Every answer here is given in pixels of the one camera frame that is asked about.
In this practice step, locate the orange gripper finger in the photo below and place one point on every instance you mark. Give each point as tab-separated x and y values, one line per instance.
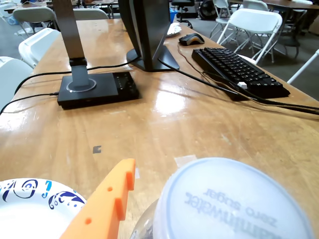
104	206

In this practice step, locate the vitaminwater bottle purple label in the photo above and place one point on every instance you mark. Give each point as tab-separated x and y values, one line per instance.
224	199

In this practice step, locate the white paper plate blue pattern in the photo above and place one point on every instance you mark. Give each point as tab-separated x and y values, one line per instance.
25	219

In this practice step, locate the white folding chair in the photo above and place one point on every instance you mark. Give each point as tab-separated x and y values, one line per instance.
12	74
254	20
37	42
32	15
89	14
254	5

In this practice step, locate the black monitor stand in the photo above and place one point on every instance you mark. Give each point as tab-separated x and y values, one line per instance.
149	25

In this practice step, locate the black orange computer mouse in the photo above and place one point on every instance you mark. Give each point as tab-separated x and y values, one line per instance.
190	38

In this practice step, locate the black keyboard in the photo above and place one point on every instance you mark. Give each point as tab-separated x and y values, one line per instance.
236	67

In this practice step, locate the blue plastic bin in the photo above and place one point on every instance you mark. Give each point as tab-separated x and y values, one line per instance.
173	15

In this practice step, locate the black office chair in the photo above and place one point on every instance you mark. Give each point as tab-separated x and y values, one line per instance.
183	3

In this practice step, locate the black floor fan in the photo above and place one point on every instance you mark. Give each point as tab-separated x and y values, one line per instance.
208	10

